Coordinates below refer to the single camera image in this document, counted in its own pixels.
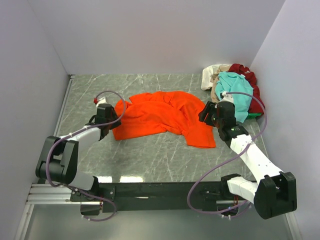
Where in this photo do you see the orange t shirt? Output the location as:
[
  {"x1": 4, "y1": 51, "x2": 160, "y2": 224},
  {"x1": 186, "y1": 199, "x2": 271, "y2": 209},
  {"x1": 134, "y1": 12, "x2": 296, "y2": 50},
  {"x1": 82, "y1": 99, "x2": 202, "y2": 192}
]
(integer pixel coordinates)
[{"x1": 112, "y1": 91, "x2": 216, "y2": 148}]

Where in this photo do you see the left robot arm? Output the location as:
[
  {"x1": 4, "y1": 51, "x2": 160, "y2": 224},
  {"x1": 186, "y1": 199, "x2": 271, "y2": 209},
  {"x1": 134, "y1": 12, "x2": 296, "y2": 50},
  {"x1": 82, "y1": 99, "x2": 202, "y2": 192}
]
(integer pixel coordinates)
[{"x1": 35, "y1": 103, "x2": 121, "y2": 191}]

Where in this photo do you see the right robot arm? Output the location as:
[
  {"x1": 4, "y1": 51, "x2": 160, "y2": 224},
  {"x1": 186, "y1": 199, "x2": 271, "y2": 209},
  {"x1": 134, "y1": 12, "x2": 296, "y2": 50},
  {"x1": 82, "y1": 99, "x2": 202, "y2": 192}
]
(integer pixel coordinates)
[{"x1": 198, "y1": 101, "x2": 297, "y2": 220}]

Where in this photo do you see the green t shirt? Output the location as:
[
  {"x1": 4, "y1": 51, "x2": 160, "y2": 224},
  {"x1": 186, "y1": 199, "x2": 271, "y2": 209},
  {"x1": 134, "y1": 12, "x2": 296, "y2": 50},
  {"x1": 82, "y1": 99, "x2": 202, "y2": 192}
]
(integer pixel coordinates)
[{"x1": 247, "y1": 113, "x2": 262, "y2": 120}]

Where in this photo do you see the teal t shirt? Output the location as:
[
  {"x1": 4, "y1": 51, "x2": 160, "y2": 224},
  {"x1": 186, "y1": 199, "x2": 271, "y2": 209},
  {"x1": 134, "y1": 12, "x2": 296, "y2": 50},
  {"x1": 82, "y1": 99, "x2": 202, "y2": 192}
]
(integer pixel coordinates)
[{"x1": 214, "y1": 71, "x2": 254, "y2": 123}]

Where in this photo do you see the dark red t shirt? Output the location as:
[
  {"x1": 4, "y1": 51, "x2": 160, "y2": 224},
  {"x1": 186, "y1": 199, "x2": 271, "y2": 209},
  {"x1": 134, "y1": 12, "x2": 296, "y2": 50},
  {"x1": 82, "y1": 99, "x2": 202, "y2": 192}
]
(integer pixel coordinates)
[{"x1": 228, "y1": 63, "x2": 266, "y2": 116}]

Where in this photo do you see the cream white t shirt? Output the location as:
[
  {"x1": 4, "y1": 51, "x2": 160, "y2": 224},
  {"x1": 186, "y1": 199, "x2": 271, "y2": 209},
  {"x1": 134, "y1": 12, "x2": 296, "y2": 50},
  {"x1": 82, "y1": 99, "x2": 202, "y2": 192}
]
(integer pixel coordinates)
[{"x1": 200, "y1": 64, "x2": 232, "y2": 91}]

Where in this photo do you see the beige t shirt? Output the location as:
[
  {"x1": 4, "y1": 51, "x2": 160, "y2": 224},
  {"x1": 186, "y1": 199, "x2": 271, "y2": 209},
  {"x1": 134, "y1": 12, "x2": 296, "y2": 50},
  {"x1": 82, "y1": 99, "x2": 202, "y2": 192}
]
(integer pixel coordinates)
[{"x1": 210, "y1": 64, "x2": 232, "y2": 103}]

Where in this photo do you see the black base beam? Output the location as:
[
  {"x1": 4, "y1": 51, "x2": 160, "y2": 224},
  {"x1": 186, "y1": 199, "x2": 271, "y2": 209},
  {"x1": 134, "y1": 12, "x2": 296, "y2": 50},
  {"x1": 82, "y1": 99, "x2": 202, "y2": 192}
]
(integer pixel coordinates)
[{"x1": 69, "y1": 181, "x2": 241, "y2": 216}]

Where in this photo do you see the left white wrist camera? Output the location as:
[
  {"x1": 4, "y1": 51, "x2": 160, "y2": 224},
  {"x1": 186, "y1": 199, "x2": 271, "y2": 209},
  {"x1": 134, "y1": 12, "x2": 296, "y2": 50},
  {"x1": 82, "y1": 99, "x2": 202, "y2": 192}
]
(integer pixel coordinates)
[{"x1": 93, "y1": 97, "x2": 108, "y2": 108}]

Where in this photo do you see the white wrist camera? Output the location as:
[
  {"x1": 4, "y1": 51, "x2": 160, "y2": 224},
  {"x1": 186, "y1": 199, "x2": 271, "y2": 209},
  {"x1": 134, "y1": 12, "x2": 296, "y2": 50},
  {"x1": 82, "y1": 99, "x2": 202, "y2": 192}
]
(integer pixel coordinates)
[
  {"x1": 93, "y1": 97, "x2": 108, "y2": 108},
  {"x1": 219, "y1": 91, "x2": 234, "y2": 104}
]

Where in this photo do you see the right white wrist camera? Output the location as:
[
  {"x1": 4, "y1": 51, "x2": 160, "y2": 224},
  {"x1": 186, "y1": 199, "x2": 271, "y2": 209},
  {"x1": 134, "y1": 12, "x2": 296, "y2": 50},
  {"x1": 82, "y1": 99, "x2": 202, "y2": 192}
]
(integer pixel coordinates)
[{"x1": 219, "y1": 91, "x2": 234, "y2": 104}]

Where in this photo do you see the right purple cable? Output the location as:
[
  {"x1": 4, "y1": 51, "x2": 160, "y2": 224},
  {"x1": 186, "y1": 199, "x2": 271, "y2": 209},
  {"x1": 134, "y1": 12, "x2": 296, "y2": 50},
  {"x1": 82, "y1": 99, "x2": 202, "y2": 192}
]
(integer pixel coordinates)
[{"x1": 186, "y1": 91, "x2": 268, "y2": 220}]

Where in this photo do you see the purple cable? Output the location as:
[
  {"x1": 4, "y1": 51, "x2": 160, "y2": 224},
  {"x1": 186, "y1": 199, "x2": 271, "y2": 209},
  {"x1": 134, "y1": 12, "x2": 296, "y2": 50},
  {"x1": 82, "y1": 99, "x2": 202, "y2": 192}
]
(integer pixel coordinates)
[
  {"x1": 46, "y1": 90, "x2": 127, "y2": 223},
  {"x1": 186, "y1": 91, "x2": 268, "y2": 220}
]

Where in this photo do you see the aluminium frame rail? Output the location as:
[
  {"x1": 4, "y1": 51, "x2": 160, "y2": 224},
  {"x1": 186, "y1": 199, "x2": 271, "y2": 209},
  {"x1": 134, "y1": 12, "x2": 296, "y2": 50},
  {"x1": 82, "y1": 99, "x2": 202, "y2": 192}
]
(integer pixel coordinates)
[{"x1": 14, "y1": 74, "x2": 105, "y2": 240}]

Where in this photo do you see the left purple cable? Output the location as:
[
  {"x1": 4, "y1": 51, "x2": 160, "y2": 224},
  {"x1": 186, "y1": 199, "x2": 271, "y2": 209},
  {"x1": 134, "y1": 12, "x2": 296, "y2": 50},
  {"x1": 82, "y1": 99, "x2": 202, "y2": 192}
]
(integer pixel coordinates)
[{"x1": 46, "y1": 90, "x2": 127, "y2": 223}]

